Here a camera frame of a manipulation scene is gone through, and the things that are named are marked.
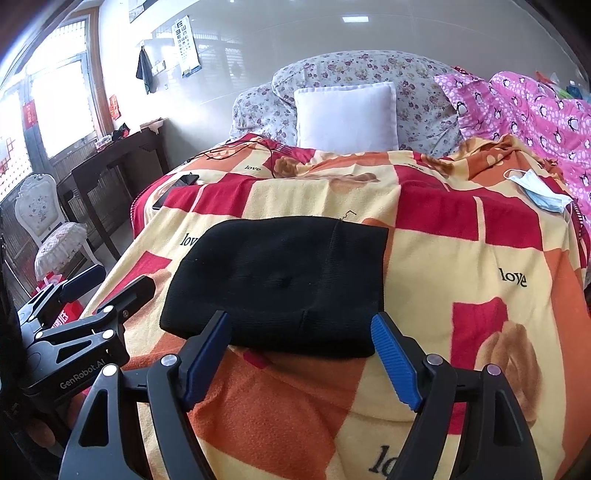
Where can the white ornate chair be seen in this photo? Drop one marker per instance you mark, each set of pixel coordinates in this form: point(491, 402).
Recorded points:
point(37, 209)

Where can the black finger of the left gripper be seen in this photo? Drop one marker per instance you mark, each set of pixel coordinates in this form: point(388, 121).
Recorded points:
point(44, 306)
point(126, 302)

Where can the dark garment on wall hook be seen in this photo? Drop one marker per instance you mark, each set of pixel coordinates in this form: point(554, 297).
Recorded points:
point(144, 71)

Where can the black pants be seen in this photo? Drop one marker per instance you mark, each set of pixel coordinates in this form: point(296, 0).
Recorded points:
point(295, 285)

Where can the floral grey quilt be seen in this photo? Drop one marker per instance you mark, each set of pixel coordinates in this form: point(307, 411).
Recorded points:
point(422, 115)

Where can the white square pillow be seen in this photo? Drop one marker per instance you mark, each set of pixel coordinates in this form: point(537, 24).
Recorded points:
point(347, 119)

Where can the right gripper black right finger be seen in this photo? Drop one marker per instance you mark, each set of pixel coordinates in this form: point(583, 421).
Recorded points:
point(495, 442)

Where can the red shopping bag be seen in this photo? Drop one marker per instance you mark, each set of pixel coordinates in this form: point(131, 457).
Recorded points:
point(70, 311)

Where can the blue white face mask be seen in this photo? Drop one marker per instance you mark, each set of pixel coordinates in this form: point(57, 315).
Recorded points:
point(538, 191)

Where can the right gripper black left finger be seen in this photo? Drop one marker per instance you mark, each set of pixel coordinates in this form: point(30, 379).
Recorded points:
point(106, 441)

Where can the left hand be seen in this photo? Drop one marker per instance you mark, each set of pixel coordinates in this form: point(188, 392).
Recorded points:
point(45, 434)

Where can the pink penguin print blanket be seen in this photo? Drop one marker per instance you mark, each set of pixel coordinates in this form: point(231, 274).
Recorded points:
point(512, 103)

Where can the dark wooden side table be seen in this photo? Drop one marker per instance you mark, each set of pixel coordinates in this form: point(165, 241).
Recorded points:
point(97, 189)

